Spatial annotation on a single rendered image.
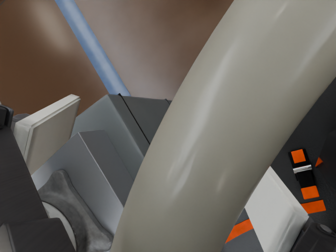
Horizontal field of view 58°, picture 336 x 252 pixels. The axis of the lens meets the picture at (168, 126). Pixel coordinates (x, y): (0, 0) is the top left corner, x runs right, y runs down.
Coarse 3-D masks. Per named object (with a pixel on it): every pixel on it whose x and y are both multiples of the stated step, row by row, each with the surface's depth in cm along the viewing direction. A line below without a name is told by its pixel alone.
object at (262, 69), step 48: (240, 0) 7; (288, 0) 6; (240, 48) 6; (288, 48) 6; (192, 96) 7; (240, 96) 6; (288, 96) 6; (192, 144) 7; (240, 144) 6; (144, 192) 8; (192, 192) 7; (240, 192) 7; (144, 240) 7; (192, 240) 7
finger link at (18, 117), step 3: (18, 114) 15; (21, 114) 15; (24, 114) 16; (27, 114) 16; (12, 117) 15; (15, 117) 15; (18, 117) 15; (21, 117) 15; (24, 117) 15; (12, 120) 14; (15, 120) 14; (18, 120) 15; (12, 123) 14; (12, 126) 14; (12, 129) 13
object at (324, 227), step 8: (312, 224) 13; (320, 224) 13; (304, 232) 12; (312, 232) 13; (320, 232) 13; (328, 232) 13; (304, 240) 12; (312, 240) 12; (320, 240) 12; (328, 240) 12; (296, 248) 11; (304, 248) 11; (312, 248) 11; (320, 248) 11; (328, 248) 12
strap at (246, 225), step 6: (306, 204) 127; (312, 204) 126; (318, 204) 125; (306, 210) 127; (312, 210) 126; (318, 210) 125; (240, 222) 136; (246, 222) 135; (234, 228) 137; (240, 228) 136; (246, 228) 135; (252, 228) 134; (234, 234) 137; (228, 240) 138
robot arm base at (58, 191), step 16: (64, 176) 58; (48, 192) 58; (64, 192) 57; (64, 208) 55; (80, 208) 57; (80, 224) 55; (96, 224) 57; (80, 240) 54; (96, 240) 56; (112, 240) 57
